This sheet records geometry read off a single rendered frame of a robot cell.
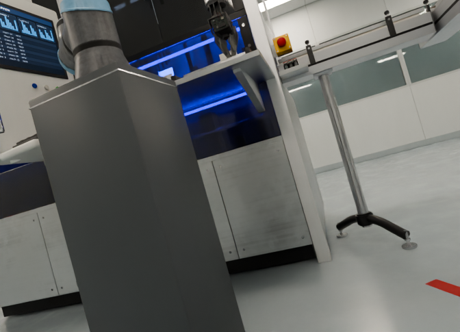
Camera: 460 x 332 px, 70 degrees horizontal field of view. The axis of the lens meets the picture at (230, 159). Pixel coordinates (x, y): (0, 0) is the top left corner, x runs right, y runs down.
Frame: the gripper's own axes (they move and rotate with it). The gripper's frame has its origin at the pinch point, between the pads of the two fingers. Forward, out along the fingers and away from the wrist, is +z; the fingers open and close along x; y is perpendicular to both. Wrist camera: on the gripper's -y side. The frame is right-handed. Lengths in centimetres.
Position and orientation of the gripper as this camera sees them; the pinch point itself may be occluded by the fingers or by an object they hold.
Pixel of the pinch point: (232, 57)
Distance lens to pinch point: 128.0
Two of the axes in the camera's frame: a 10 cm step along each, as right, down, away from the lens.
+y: -2.6, 0.5, -9.6
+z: 2.7, 9.6, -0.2
